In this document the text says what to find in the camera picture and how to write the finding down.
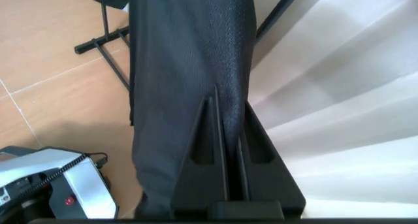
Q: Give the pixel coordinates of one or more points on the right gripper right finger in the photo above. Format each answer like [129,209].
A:
[274,185]

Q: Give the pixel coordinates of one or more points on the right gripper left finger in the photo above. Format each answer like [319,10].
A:
[196,181]

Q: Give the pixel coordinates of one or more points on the black smooth garment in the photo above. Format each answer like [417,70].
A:
[179,54]

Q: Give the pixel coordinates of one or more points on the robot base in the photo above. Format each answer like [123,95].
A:
[78,185]

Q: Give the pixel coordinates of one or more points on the black clothes rack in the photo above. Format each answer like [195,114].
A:
[88,46]

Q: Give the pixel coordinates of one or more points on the beige curtain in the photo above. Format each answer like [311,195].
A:
[343,70]

